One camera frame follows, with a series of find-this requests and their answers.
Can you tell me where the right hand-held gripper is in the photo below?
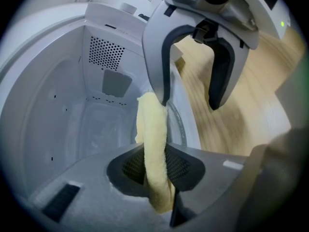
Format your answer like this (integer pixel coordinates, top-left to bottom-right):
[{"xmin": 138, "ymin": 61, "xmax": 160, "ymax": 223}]
[{"xmin": 141, "ymin": 0, "xmax": 292, "ymax": 107}]

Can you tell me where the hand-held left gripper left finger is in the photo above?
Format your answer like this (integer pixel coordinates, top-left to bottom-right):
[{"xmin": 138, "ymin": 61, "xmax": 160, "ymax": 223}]
[{"xmin": 23, "ymin": 143, "xmax": 171, "ymax": 232}]

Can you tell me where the grey microwave waveguide cover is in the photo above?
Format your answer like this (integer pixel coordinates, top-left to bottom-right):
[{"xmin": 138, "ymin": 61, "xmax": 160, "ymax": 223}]
[{"xmin": 101, "ymin": 69, "xmax": 133, "ymax": 98}]

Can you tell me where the white microwave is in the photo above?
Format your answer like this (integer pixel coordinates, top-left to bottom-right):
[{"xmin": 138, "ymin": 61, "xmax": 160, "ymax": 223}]
[{"xmin": 0, "ymin": 1, "xmax": 201, "ymax": 203}]

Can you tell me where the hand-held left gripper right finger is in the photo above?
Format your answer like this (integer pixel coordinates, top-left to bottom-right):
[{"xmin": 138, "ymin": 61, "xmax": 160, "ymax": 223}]
[{"xmin": 166, "ymin": 145, "xmax": 252, "ymax": 227}]

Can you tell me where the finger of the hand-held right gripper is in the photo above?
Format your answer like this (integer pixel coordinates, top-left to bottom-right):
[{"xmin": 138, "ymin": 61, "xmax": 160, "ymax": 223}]
[{"xmin": 204, "ymin": 35, "xmax": 250, "ymax": 111}]

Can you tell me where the yellow cloth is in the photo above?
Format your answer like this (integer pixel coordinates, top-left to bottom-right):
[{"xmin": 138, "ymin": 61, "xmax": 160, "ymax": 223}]
[{"xmin": 135, "ymin": 91, "xmax": 176, "ymax": 215}]

